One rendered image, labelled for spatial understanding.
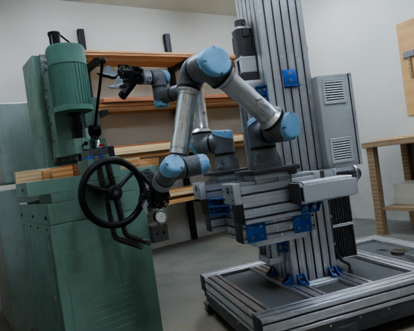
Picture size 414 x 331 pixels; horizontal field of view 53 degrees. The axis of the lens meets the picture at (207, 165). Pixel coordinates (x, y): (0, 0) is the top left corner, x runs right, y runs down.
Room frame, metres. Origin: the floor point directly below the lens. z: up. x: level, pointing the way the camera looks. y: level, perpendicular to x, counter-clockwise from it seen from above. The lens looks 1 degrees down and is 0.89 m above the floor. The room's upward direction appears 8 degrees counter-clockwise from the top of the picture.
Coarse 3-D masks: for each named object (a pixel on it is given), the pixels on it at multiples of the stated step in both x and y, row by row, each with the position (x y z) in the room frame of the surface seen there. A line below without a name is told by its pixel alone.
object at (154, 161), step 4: (132, 160) 2.11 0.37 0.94; (136, 160) 2.12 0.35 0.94; (140, 160) 2.13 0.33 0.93; (144, 160) 2.15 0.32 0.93; (148, 160) 2.16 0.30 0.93; (152, 160) 2.17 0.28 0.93; (156, 160) 2.19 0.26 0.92; (152, 164) 2.17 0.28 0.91; (156, 164) 2.19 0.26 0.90; (44, 172) 1.86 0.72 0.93; (48, 172) 1.87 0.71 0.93; (44, 176) 1.86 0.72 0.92; (48, 176) 1.87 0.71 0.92
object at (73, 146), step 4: (72, 140) 1.92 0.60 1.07; (76, 140) 1.91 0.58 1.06; (80, 140) 1.92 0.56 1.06; (84, 140) 1.94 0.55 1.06; (88, 140) 1.95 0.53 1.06; (68, 144) 1.98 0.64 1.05; (72, 144) 1.93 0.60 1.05; (76, 144) 1.91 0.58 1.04; (80, 144) 1.92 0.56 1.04; (88, 144) 1.94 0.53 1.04; (68, 148) 1.99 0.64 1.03; (72, 148) 1.94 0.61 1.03; (76, 148) 1.91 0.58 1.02; (80, 148) 1.92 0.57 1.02; (84, 148) 1.93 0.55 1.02; (88, 148) 1.94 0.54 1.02; (68, 152) 1.99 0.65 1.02; (72, 152) 1.95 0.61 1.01; (76, 152) 1.91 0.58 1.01; (80, 152) 1.92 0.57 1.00
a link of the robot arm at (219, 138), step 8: (208, 136) 2.35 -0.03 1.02; (216, 136) 2.30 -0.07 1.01; (224, 136) 2.29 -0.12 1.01; (232, 136) 2.32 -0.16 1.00; (208, 144) 2.34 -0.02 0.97; (216, 144) 2.31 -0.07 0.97; (224, 144) 2.29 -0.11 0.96; (232, 144) 2.31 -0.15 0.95; (216, 152) 2.32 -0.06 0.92; (224, 152) 2.29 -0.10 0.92
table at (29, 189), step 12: (144, 168) 1.97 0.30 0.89; (156, 168) 2.01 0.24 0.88; (48, 180) 1.72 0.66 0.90; (60, 180) 1.75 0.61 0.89; (72, 180) 1.77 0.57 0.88; (96, 180) 1.74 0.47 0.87; (108, 180) 1.77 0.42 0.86; (120, 180) 1.80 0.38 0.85; (132, 180) 1.93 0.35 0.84; (24, 192) 1.70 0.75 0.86; (36, 192) 1.69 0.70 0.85; (48, 192) 1.71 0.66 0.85
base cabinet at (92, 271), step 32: (32, 224) 1.97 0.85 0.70; (64, 224) 1.74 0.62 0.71; (32, 256) 2.04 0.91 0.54; (64, 256) 1.73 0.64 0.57; (96, 256) 1.80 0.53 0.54; (128, 256) 1.89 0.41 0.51; (32, 288) 2.13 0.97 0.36; (64, 288) 1.72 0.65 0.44; (96, 288) 1.79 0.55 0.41; (128, 288) 1.88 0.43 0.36; (64, 320) 1.71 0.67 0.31; (96, 320) 1.78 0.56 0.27; (128, 320) 1.86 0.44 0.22; (160, 320) 1.96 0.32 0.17
